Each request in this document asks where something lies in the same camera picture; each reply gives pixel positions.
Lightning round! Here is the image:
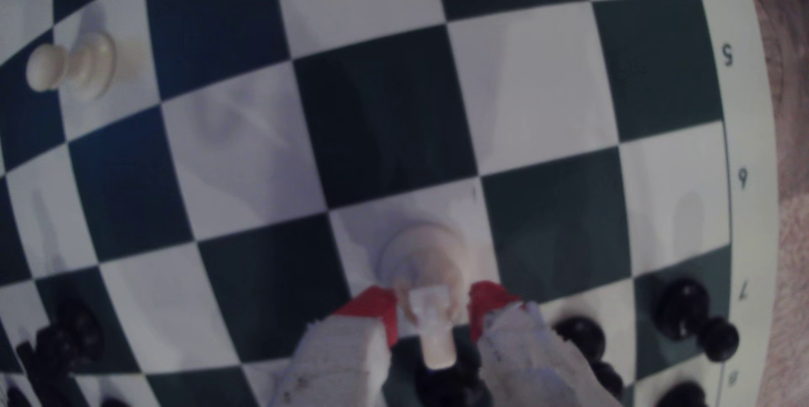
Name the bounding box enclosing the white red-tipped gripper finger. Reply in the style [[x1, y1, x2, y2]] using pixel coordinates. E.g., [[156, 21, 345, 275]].
[[469, 281, 623, 407], [272, 286, 400, 407]]

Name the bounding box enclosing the black chess rook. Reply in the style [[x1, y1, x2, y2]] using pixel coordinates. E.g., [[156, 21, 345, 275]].
[[654, 382, 709, 407]]

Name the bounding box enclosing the white chess knight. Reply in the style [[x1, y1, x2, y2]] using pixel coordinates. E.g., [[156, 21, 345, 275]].
[[379, 224, 471, 370]]

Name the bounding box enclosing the white chess pawn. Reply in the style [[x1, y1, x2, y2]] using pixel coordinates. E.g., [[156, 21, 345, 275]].
[[25, 31, 118, 101]]

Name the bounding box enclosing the black chess pawn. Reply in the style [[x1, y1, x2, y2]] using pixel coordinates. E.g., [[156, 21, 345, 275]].
[[553, 315, 627, 402], [414, 331, 494, 407], [654, 277, 740, 364]]

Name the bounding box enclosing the black chess knight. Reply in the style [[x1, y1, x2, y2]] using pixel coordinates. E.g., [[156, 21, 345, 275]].
[[16, 296, 105, 395]]

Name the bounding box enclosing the green white chess mat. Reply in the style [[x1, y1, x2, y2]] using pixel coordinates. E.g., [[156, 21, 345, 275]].
[[0, 0, 780, 407]]

